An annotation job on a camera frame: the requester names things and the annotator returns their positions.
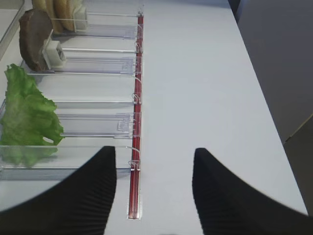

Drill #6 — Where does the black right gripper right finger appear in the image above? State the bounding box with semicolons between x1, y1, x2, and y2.
192;148;313;235

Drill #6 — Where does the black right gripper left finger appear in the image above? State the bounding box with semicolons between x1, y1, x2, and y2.
0;146;116;235

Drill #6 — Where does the green lettuce leaf in rack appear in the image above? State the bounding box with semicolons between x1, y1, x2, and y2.
0;64;64;167

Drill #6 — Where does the brown meat patty rear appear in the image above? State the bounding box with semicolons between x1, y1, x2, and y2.
19;8;53;71

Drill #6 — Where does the clear acrylic right rack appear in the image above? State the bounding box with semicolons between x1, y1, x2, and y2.
0;12;143;182

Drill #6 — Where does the golden bun half rear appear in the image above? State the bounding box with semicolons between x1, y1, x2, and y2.
54;0;82;31

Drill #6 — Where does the golden bun half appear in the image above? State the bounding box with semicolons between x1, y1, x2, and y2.
54;0;82;31
32;0;64;34

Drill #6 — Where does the golden bun half front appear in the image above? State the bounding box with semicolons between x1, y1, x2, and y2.
32;0;64;34

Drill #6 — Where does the cream metal baking tray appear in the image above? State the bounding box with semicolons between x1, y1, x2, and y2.
0;0;25;59

